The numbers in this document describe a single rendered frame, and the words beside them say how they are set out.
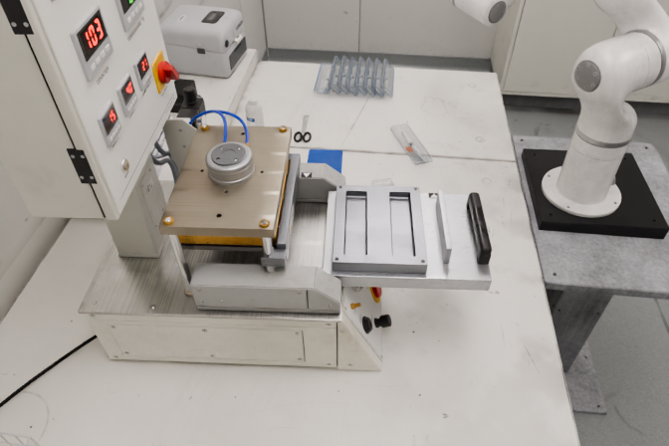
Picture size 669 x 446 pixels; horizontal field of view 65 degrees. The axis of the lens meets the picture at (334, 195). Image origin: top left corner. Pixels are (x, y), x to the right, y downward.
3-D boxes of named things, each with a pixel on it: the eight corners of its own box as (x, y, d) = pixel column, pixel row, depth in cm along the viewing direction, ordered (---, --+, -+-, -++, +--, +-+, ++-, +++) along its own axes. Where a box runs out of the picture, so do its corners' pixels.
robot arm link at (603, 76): (642, 138, 119) (687, 41, 103) (581, 162, 114) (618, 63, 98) (601, 112, 128) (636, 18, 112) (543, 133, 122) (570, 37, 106)
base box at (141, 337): (111, 361, 103) (82, 312, 92) (164, 225, 131) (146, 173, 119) (381, 372, 101) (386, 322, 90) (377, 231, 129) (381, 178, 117)
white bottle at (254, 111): (263, 133, 159) (257, 92, 149) (268, 142, 156) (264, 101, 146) (247, 137, 157) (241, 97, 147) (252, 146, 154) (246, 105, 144)
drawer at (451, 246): (322, 288, 94) (321, 260, 88) (329, 203, 110) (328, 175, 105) (488, 294, 93) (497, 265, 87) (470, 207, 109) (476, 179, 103)
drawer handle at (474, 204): (477, 264, 93) (481, 249, 90) (465, 205, 104) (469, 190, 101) (489, 264, 93) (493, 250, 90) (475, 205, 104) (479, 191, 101)
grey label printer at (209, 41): (163, 73, 177) (150, 25, 165) (187, 46, 191) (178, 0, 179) (232, 81, 173) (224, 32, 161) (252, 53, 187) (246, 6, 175)
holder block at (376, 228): (332, 271, 92) (332, 261, 90) (336, 193, 106) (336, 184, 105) (426, 274, 91) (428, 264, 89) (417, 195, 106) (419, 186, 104)
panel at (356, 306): (381, 361, 102) (341, 311, 91) (378, 247, 124) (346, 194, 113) (391, 359, 102) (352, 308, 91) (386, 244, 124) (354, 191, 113)
